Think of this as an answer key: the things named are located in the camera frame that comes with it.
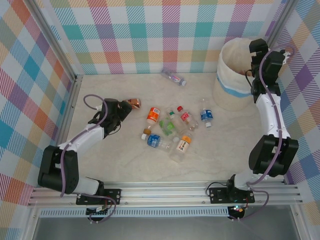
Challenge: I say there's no red cap red label bottle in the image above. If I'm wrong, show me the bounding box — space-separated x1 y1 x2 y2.
176 105 200 132

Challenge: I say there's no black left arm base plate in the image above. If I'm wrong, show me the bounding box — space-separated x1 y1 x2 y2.
76 188 123 206

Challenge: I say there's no green label plastic bottle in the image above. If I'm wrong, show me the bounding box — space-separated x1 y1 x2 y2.
158 118 176 136

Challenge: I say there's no blue label clear-capped bottle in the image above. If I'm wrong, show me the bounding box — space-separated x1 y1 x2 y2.
199 98 214 128

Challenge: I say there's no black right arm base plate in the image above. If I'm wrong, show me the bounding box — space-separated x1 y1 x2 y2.
209 186 256 205

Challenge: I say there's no orange cap white label bottle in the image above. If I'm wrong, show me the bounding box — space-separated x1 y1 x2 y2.
172 134 193 163

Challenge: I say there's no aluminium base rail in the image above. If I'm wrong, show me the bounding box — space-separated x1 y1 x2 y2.
27 181 305 207

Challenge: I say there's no white-capped clear plastic bottle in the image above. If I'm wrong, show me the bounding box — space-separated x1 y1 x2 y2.
169 136 181 161

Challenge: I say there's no copper brown coffee bottle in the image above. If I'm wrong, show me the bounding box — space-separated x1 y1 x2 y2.
123 98 142 111

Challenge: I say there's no aluminium frame post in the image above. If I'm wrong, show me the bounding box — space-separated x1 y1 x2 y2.
26 0 78 81
264 0 297 45
23 206 41 240
291 204 311 240

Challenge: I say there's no blue label white-capped bottle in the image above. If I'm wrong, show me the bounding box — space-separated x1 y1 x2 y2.
140 133 174 152

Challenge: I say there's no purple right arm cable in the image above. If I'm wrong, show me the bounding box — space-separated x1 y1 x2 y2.
229 44 296 222

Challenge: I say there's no purple label clear bottle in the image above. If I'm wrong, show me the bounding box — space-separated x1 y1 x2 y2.
161 67 188 87

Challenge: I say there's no white slotted cable tray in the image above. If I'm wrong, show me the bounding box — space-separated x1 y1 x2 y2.
39 208 230 218

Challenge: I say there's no small electronics board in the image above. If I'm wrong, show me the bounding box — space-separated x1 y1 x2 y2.
86 206 111 217
228 204 247 216

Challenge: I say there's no orange label white-capped bottle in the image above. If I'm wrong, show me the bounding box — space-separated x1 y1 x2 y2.
146 106 161 125

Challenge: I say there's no grey metal panel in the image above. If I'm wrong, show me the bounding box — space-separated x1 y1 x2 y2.
32 216 301 240

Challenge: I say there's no white fabric bin blue band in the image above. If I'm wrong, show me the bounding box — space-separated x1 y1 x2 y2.
212 37 254 112

